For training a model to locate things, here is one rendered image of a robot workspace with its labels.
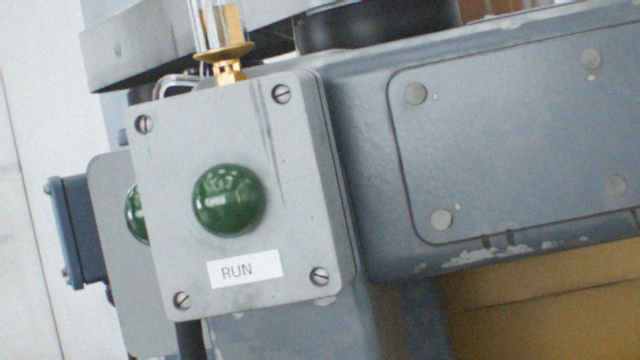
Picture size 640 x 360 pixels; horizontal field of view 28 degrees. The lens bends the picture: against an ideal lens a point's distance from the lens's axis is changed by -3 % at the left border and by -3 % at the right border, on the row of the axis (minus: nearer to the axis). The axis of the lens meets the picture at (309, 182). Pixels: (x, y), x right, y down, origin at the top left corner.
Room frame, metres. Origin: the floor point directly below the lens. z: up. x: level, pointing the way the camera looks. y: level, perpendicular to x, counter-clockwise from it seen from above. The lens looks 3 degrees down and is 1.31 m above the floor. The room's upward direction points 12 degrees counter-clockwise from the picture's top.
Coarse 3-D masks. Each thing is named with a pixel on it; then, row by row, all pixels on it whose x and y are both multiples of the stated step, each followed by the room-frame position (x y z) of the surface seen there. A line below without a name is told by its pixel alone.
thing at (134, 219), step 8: (136, 184) 0.54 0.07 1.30; (128, 192) 0.54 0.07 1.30; (136, 192) 0.53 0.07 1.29; (128, 200) 0.54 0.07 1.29; (136, 200) 0.53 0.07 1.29; (128, 208) 0.53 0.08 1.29; (136, 208) 0.53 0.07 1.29; (128, 216) 0.53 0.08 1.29; (136, 216) 0.53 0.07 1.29; (128, 224) 0.54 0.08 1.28; (136, 224) 0.53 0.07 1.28; (144, 224) 0.53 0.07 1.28; (136, 232) 0.53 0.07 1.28; (144, 232) 0.53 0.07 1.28; (144, 240) 0.54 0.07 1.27
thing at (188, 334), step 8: (192, 320) 0.58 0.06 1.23; (200, 320) 0.59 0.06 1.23; (176, 328) 0.59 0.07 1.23; (184, 328) 0.58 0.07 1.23; (192, 328) 0.58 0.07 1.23; (200, 328) 0.59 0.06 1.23; (184, 336) 0.59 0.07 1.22; (192, 336) 0.58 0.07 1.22; (200, 336) 0.59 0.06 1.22; (184, 344) 0.59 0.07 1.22; (192, 344) 0.59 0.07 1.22; (200, 344) 0.59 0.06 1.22; (184, 352) 0.59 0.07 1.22; (192, 352) 0.59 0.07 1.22; (200, 352) 0.59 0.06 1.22
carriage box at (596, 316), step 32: (608, 288) 0.82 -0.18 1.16; (480, 320) 0.84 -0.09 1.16; (512, 320) 0.83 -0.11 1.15; (544, 320) 0.83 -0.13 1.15; (576, 320) 0.82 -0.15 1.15; (608, 320) 0.82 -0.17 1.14; (480, 352) 0.84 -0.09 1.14; (512, 352) 0.83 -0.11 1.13; (544, 352) 0.83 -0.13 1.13; (576, 352) 0.82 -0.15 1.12; (608, 352) 0.82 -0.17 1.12
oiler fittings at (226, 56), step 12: (216, 48) 0.58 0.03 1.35; (228, 48) 0.58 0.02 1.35; (240, 48) 0.59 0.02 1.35; (204, 60) 0.59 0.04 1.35; (216, 60) 0.59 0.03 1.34; (228, 60) 0.59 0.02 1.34; (216, 72) 0.60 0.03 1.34; (228, 72) 0.59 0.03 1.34; (240, 72) 0.60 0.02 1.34; (216, 84) 0.60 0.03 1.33
